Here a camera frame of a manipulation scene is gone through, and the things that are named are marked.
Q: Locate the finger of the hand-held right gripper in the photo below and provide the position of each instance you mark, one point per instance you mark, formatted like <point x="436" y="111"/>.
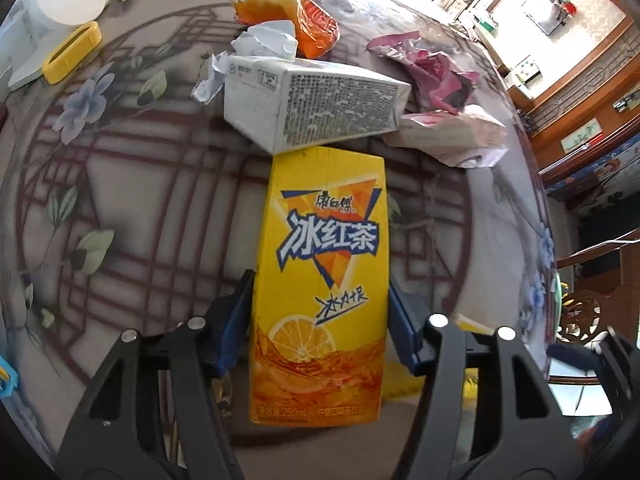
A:
<point x="570" y="352"/>

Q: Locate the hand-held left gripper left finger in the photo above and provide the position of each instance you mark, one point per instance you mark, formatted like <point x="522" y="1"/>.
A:
<point x="235" y="320"/>

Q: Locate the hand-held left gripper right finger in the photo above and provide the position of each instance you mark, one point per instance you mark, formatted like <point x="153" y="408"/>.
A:
<point x="402" y="330"/>

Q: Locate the yellow white box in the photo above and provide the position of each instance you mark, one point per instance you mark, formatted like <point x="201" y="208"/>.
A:
<point x="475" y="324"/>

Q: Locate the yellow tea carton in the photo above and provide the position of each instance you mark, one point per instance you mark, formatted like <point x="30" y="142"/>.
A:
<point x="320" y="260"/>

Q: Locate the white milk carton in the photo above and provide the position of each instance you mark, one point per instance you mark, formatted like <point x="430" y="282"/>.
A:
<point x="320" y="105"/>

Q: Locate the pink plastic wrapper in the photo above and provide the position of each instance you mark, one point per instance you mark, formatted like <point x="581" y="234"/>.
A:
<point x="435" y="72"/>

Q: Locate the white paper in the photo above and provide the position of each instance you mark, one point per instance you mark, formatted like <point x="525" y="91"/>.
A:
<point x="265" y="40"/>

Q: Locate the orange blue snack bag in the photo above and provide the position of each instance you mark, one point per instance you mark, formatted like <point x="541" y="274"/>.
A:
<point x="290" y="5"/>

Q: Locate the brown wooden chair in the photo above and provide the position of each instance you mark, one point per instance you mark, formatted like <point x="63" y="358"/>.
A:
<point x="582" y="310"/>

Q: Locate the colourful printed door curtain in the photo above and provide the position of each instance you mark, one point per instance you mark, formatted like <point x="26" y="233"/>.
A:
<point x="610" y="170"/>

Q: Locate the blue green plastic toy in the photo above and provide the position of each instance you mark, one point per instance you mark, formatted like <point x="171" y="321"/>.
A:
<point x="6" y="377"/>

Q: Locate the framed geometric picture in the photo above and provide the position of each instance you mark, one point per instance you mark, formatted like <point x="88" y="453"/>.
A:
<point x="529" y="71"/>

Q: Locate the long television cabinet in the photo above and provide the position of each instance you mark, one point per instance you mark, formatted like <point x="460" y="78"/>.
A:
<point x="500" y="55"/>

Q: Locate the yellow plastic holder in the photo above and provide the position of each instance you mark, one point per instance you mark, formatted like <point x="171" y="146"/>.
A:
<point x="55" y="67"/>

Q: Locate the small flower wall painting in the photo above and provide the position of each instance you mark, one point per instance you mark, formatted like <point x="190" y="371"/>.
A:
<point x="580" y="137"/>

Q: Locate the tall flower wall painting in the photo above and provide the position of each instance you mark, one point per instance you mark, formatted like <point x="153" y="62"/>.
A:
<point x="627" y="102"/>

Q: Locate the wall television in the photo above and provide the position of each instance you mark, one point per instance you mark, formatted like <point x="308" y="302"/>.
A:
<point x="550" y="15"/>

